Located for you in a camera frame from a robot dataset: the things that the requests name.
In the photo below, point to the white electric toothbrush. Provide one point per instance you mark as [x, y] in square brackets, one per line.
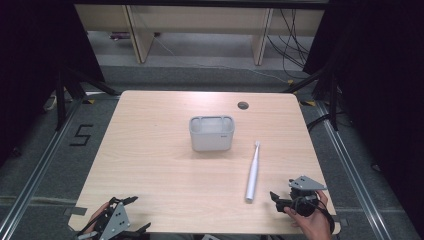
[252, 175]

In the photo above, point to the light grey storage box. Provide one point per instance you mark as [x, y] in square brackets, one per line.
[212, 138]

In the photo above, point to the beige wooden desk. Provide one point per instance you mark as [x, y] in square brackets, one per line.
[200, 20]

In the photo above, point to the person's left hand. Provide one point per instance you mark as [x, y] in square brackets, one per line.
[97, 215]

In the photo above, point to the black metal stand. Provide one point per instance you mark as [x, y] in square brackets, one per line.
[328, 93]
[71, 90]

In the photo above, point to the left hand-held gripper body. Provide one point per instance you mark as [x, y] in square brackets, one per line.
[115, 221]

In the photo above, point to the person's right hand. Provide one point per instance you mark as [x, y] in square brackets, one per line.
[311, 224]

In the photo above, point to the dark curtain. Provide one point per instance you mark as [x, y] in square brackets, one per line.
[36, 66]
[383, 83]

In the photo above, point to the metal floor rail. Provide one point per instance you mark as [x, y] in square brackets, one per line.
[353, 173]
[36, 173]

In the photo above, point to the round grey table grommet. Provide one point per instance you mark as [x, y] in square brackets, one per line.
[243, 105]

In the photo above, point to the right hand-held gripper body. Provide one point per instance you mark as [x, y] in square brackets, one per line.
[304, 196]

